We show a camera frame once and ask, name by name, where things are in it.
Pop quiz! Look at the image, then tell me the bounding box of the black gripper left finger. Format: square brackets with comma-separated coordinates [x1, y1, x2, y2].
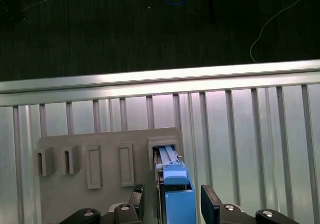
[58, 183, 146, 224]

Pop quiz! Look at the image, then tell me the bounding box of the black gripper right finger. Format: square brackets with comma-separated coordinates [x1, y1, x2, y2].
[201, 184, 293, 224]

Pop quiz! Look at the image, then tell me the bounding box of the hard disk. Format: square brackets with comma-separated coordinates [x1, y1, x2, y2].
[152, 145, 196, 224]

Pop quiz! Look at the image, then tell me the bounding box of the grey parts rack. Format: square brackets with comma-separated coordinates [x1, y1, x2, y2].
[33, 127, 185, 224]

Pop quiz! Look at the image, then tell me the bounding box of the white floor cable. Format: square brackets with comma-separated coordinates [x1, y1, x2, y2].
[249, 0, 320, 64]

